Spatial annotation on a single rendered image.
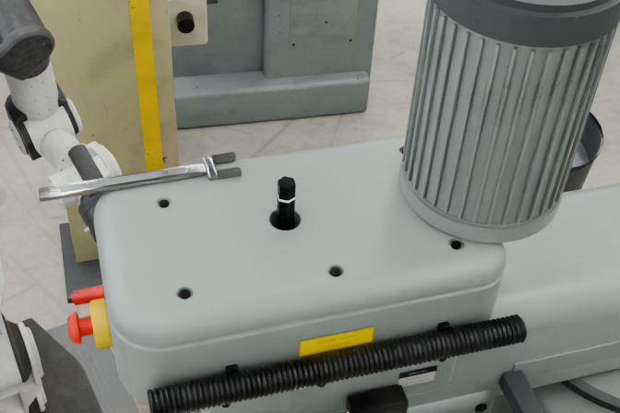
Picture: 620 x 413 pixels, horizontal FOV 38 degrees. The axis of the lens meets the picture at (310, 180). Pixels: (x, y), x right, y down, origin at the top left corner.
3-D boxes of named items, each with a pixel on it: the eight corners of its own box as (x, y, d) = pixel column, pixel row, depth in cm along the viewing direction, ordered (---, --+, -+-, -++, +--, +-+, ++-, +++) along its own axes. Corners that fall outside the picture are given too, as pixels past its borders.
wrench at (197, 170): (41, 208, 106) (39, 203, 106) (38, 186, 109) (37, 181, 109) (241, 176, 112) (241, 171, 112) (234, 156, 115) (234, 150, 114)
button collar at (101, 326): (98, 359, 110) (92, 328, 106) (93, 321, 115) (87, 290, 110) (114, 356, 111) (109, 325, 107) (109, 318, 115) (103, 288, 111)
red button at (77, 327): (71, 352, 110) (66, 332, 107) (68, 326, 112) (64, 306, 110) (99, 347, 110) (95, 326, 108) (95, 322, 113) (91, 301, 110)
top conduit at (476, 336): (152, 427, 99) (150, 409, 97) (147, 395, 102) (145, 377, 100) (524, 348, 109) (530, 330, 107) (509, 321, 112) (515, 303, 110)
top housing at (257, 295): (125, 425, 104) (111, 340, 93) (101, 261, 122) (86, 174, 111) (497, 347, 114) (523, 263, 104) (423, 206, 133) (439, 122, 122)
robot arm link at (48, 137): (52, 189, 174) (28, 159, 189) (101, 168, 177) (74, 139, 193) (31, 141, 169) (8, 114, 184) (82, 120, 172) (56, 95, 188)
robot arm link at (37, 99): (4, 121, 189) (-18, 55, 169) (62, 98, 193) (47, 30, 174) (27, 162, 184) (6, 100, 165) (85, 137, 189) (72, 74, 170)
